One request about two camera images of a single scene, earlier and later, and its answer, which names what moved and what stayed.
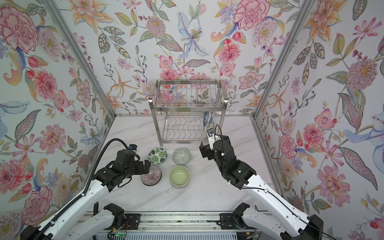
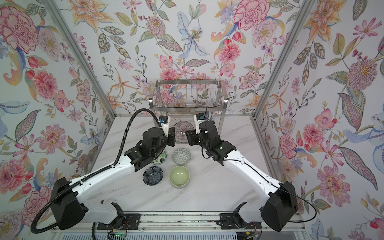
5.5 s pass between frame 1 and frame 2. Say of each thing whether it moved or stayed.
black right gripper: moved
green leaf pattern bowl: stayed
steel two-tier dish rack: stayed
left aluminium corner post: stayed
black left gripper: moved
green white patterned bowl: stayed
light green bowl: stayed
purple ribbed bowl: moved
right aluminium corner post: stayed
